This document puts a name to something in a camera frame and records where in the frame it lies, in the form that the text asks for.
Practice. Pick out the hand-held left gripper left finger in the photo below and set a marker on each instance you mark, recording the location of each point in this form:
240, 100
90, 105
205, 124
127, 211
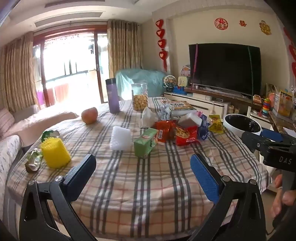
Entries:
81, 177

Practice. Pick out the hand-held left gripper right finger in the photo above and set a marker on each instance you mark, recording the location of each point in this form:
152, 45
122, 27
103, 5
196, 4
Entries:
203, 176

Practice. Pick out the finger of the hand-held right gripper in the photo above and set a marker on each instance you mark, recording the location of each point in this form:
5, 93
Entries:
271, 135
251, 136

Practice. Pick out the white-rimmed trash bin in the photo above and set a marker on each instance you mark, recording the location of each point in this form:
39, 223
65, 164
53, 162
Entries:
240, 124

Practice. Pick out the blue plastic wrapper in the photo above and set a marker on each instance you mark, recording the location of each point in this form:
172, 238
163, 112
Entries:
203, 132

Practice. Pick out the person's right hand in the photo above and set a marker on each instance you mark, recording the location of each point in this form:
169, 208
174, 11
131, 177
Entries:
289, 198

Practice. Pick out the marble side table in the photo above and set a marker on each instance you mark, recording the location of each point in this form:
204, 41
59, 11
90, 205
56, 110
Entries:
281, 125

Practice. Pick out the white side cabinet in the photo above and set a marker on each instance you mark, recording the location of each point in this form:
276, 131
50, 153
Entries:
256, 114

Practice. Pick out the colourful cardboard box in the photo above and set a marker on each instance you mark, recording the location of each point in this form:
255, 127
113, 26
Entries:
283, 104

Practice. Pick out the yellow spiky plastic container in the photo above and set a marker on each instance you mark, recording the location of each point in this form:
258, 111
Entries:
55, 153

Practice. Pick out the yellow snack packet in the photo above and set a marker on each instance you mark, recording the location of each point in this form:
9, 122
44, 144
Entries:
216, 125

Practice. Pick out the red noodle packet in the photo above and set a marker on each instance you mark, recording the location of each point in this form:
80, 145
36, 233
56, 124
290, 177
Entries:
186, 136

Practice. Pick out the wooden tv riser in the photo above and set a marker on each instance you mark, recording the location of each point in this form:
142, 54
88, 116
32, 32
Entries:
231, 95

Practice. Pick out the crumpled foil wrapper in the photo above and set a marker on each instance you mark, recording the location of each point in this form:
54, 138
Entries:
33, 162

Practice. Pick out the green and white wrapper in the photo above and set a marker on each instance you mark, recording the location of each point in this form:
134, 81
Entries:
49, 134

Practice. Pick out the white foam block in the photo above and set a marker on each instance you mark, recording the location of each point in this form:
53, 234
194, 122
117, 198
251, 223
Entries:
120, 139

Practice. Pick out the plaid tablecloth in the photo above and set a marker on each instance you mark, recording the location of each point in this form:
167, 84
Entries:
138, 185

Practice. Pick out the white and brown sponge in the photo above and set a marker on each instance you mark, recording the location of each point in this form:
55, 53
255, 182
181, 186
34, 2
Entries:
188, 119

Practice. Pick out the orange-red snack packet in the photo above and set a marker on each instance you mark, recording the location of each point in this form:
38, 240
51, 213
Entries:
165, 131

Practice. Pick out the red apple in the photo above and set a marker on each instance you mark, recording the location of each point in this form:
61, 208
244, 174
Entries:
89, 115

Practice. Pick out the white tv cabinet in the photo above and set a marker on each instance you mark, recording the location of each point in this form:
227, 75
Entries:
196, 98

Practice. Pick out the green stick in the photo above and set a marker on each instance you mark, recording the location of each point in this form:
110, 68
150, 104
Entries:
251, 69

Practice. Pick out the green carton box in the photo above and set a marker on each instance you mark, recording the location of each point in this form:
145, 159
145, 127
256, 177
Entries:
144, 143

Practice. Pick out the pink covered sofa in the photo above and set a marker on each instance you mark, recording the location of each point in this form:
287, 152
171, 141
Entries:
34, 122

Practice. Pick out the colourful picture book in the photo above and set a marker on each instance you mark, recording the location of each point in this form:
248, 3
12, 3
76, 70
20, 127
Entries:
180, 106

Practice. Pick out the crumpled blue-white wrapper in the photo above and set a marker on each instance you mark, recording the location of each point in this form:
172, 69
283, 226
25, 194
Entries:
164, 112

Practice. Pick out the black television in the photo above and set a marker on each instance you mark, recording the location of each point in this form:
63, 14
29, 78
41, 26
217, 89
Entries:
222, 67

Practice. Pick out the white plastic bag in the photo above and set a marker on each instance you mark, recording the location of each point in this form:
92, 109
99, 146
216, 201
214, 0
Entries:
148, 118

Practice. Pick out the purple thermos bottle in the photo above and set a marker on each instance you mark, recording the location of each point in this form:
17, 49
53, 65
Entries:
113, 99

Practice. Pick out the blue toy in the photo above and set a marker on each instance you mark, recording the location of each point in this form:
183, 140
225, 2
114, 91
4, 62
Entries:
179, 90

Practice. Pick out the red heart hanging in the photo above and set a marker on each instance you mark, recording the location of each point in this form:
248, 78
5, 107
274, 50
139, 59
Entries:
161, 44
291, 49

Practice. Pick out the green toy phone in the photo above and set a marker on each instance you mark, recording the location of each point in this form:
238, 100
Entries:
182, 81

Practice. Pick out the colourful house card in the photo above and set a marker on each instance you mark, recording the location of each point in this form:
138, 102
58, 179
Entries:
185, 71

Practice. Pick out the pink stick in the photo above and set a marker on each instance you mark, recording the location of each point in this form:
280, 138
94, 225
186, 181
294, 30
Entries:
195, 60

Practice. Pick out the clear cookie jar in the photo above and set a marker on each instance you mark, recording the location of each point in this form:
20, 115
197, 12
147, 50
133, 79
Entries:
140, 102

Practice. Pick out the toy ferris wheel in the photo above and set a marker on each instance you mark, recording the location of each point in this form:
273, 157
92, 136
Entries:
170, 82

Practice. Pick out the wooden sliding glass door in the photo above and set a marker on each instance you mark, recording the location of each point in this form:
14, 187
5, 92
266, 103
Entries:
69, 64

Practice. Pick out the teal furniture cover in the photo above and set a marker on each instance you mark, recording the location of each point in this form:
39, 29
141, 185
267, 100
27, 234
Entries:
138, 78

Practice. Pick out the beige curtain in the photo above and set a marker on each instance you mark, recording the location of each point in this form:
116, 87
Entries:
16, 69
123, 46

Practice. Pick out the yellow and red wall decal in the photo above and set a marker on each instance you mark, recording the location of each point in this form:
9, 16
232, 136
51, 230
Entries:
265, 27

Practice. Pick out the small red wall decal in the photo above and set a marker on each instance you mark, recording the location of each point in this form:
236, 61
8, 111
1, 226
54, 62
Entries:
242, 23

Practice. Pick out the round red wall decal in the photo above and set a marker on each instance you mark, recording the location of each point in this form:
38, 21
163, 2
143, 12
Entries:
221, 23

